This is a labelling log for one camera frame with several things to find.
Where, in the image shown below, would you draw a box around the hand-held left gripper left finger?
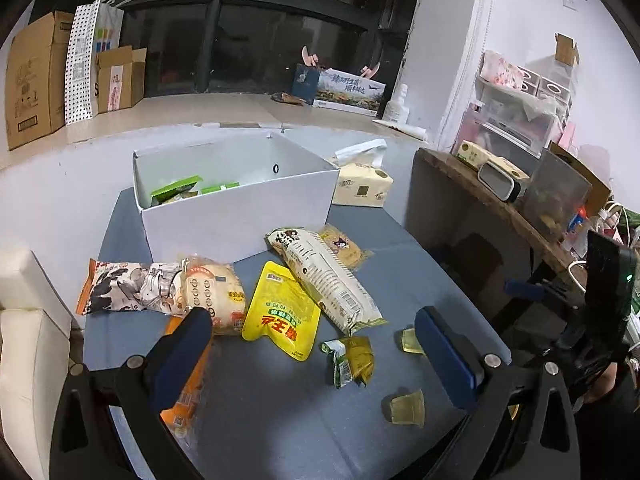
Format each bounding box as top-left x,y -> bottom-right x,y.
50,306 -> 216,480

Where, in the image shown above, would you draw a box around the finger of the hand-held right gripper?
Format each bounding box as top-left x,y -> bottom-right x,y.
504,279 -> 583,311

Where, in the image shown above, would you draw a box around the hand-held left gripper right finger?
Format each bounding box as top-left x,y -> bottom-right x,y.
414,305 -> 581,480

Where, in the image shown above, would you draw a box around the clear jelly cup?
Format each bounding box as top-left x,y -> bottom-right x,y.
382,389 -> 426,428
401,328 -> 426,356

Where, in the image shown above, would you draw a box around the orange sausage packet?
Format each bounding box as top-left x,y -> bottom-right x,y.
160,316 -> 213,436

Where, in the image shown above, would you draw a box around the clear bag of round breads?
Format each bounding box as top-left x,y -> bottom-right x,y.
179,255 -> 247,336

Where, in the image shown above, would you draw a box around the orange white illustrated snack packet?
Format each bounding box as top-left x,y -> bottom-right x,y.
75,258 -> 188,316

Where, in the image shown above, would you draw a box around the small green yellow snack packet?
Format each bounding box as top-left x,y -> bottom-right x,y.
320,335 -> 375,388

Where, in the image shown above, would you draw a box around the yellow snack pouch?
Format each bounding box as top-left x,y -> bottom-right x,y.
241,260 -> 322,362

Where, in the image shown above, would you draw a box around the long cream cracker packet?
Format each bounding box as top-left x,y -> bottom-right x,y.
265,227 -> 388,337

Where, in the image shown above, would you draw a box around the white cardboard box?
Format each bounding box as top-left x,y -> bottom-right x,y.
132,132 -> 341,263

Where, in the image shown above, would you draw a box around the small beige cartoon snack packet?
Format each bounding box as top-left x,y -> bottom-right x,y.
318,224 -> 375,271

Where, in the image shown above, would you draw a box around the clear plastic container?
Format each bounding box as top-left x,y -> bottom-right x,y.
520,149 -> 592,243

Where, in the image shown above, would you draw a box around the white alarm clock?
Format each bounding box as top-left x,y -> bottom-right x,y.
477,158 -> 523,204

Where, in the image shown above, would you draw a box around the blue tablecloth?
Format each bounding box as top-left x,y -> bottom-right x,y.
82,187 -> 511,480

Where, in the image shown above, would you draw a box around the wooden side table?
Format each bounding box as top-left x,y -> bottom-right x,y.
411,147 -> 588,321

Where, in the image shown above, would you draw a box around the yellow green tissue pack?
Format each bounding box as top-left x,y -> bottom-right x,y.
457,140 -> 529,181

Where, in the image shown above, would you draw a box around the white leather sofa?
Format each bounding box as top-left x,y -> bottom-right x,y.
0,247 -> 86,461

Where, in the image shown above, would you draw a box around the clear drawer organizer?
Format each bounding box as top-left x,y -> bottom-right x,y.
452,51 -> 576,157

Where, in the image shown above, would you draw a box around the cream tissue pack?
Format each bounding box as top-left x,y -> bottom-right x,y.
331,139 -> 394,208

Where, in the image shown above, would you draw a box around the white tube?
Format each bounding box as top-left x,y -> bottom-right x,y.
372,119 -> 428,142

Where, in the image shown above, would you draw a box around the pink floral pouch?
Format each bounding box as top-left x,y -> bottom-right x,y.
480,51 -> 526,92

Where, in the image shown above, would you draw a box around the white plastic bottle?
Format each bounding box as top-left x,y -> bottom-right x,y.
382,85 -> 409,123

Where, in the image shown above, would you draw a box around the tiny cardboard box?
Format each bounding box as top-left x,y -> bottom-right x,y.
554,33 -> 580,67

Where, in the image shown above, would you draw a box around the landscape printed box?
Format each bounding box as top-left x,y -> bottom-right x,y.
312,67 -> 387,113

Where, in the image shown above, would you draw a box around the small open cardboard box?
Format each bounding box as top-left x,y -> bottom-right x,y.
95,46 -> 147,113

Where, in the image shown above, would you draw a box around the dark blue box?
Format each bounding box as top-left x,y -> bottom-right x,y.
291,63 -> 321,101

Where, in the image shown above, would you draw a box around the polka dot paper bag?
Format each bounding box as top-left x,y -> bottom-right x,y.
64,0 -> 137,126

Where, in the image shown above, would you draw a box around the large brown cardboard box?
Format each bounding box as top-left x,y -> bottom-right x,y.
5,11 -> 76,151

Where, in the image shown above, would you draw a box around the white charger cables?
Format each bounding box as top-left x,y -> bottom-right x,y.
567,200 -> 640,291

